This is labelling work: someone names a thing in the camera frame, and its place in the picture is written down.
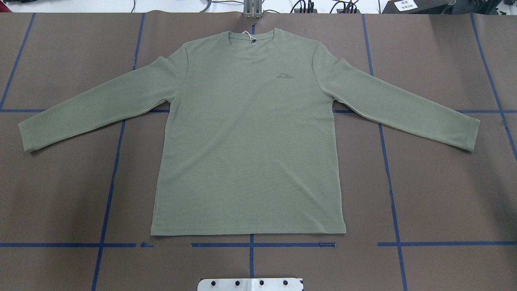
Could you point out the olive green long-sleeve shirt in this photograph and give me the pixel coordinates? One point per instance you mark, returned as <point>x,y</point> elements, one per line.
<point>250,142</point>

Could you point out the brown table mat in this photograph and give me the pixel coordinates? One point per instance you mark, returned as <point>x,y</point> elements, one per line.
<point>420,215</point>

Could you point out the aluminium frame post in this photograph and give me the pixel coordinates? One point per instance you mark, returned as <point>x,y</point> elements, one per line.
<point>252,9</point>

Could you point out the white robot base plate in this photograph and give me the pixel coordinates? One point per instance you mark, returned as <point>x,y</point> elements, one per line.
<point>251,284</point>

